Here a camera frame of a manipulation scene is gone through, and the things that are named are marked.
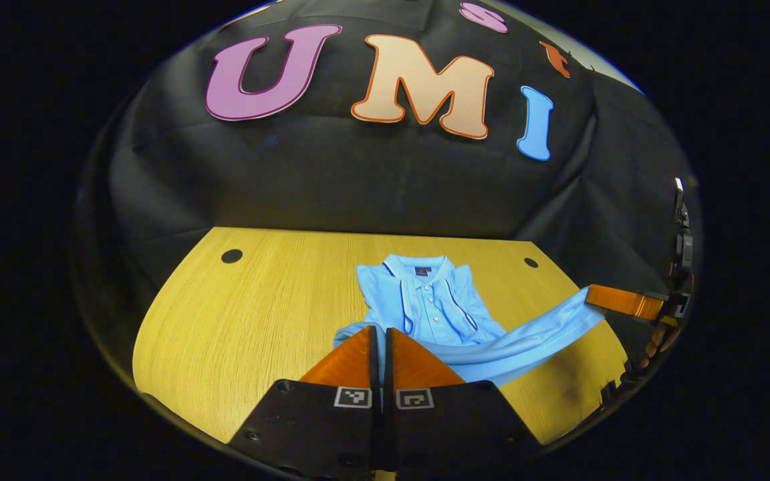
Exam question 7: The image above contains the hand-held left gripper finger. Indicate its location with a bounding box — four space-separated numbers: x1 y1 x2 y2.
384 327 543 478
228 325 384 481

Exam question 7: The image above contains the light blue polo T-shirt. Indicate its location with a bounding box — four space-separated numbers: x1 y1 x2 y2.
333 254 606 388

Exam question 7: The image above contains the black backdrop cloth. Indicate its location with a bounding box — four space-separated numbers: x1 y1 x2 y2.
71 0 700 375

